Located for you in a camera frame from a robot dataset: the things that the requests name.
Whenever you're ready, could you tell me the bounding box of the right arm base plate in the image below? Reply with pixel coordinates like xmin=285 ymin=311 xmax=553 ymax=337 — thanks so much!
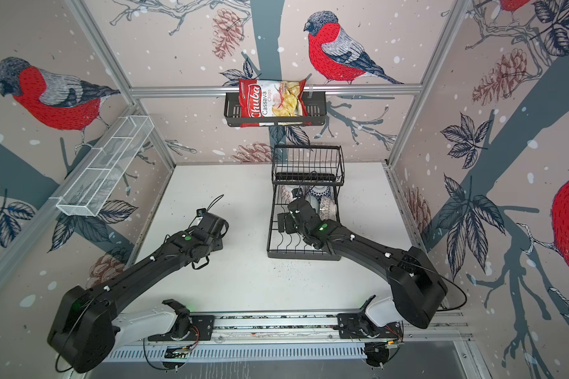
xmin=334 ymin=313 xmax=404 ymax=340

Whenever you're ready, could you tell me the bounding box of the white mesh wall shelf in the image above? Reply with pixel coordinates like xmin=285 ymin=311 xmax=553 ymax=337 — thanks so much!
xmin=56 ymin=115 xmax=154 ymax=216

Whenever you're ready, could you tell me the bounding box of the blue geometric patterned bowl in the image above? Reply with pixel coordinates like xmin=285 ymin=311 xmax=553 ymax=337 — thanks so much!
xmin=280 ymin=185 xmax=300 ymax=205

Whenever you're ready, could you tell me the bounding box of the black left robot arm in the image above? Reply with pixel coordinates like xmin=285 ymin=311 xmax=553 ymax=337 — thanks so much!
xmin=47 ymin=213 xmax=229 ymax=373

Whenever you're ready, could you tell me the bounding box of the black wall basket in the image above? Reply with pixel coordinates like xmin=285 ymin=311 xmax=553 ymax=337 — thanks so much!
xmin=224 ymin=92 xmax=327 ymax=127

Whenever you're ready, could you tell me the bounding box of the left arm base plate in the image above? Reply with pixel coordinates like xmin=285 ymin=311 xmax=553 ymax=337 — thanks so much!
xmin=148 ymin=314 xmax=216 ymax=343

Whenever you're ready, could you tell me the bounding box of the red cassava chips bag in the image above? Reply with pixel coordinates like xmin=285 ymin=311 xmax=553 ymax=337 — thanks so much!
xmin=239 ymin=79 xmax=308 ymax=118

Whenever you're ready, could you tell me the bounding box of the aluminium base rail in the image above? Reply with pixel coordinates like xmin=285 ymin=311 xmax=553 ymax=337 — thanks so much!
xmin=108 ymin=307 xmax=470 ymax=344

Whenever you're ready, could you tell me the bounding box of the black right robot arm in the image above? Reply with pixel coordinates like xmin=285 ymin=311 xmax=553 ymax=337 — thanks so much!
xmin=278 ymin=198 xmax=448 ymax=329

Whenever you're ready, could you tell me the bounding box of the black two-tier dish rack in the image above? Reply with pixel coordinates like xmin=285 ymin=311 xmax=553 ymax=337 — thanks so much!
xmin=266 ymin=145 xmax=345 ymax=262

